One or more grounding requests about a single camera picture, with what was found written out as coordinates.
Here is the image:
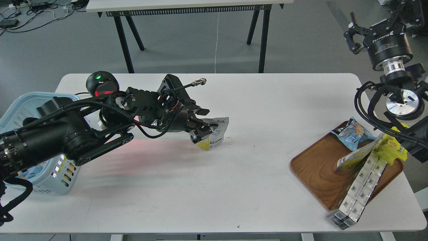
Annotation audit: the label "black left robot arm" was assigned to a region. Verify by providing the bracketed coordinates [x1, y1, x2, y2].
[1, 71, 216, 225]

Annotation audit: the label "black barcode scanner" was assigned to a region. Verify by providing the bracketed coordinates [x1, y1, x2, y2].
[86, 71, 120, 97]

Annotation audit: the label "yellow silver snack pouch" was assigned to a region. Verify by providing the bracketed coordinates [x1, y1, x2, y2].
[336, 133, 385, 171]

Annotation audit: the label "blue snack bag in basket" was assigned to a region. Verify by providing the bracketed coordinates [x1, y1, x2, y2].
[17, 165, 44, 180]

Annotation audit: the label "silver white long snack pack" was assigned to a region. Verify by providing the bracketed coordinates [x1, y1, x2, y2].
[327, 151, 387, 230]

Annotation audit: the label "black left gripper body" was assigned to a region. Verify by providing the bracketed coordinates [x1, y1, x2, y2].
[100, 74, 206, 132]

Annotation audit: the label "white hanging cable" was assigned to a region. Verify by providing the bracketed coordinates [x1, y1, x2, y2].
[214, 13, 220, 74]

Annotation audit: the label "black floor cables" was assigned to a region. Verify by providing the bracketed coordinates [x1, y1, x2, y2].
[0, 0, 89, 35]

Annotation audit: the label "yellow cartoon snack pack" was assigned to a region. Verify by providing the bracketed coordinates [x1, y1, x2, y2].
[372, 133, 408, 166]

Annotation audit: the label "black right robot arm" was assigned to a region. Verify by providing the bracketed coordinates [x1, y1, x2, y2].
[343, 0, 428, 163]

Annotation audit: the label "yellow nut snack pouch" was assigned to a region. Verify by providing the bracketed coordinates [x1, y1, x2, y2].
[197, 116, 229, 151]

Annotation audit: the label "white background table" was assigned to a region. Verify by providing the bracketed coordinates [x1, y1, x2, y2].
[86, 0, 293, 73]

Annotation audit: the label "light blue plastic basket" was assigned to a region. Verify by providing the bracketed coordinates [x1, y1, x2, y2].
[0, 92, 80, 195]

